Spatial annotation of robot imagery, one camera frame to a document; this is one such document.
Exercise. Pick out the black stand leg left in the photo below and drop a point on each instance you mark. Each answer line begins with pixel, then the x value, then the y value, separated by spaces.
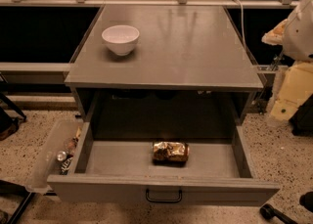
pixel 12 105

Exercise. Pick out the grey cabinet with counter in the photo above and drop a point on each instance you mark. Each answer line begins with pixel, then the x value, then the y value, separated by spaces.
pixel 180 47

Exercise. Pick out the open grey top drawer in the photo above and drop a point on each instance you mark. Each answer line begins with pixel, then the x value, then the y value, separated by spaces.
pixel 218 172

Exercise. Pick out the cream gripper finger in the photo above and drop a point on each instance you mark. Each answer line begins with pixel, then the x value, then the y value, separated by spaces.
pixel 296 89

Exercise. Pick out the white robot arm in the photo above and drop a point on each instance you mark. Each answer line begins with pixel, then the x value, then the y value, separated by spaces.
pixel 295 34

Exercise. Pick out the black caster wheel base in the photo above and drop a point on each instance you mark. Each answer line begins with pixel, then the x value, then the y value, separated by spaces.
pixel 268 212

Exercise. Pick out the dark snack packet in bin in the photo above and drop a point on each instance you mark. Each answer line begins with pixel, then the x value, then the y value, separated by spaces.
pixel 65 166

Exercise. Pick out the white ceramic bowl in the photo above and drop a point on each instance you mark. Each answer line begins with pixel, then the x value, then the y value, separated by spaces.
pixel 121 39

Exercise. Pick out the clear plastic side bin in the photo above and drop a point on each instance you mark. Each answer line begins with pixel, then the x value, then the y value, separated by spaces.
pixel 46 163

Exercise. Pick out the black drawer handle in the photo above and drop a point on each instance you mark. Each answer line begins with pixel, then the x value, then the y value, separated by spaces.
pixel 163 197

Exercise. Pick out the silver can in bin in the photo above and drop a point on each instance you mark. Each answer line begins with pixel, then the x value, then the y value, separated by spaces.
pixel 61 156

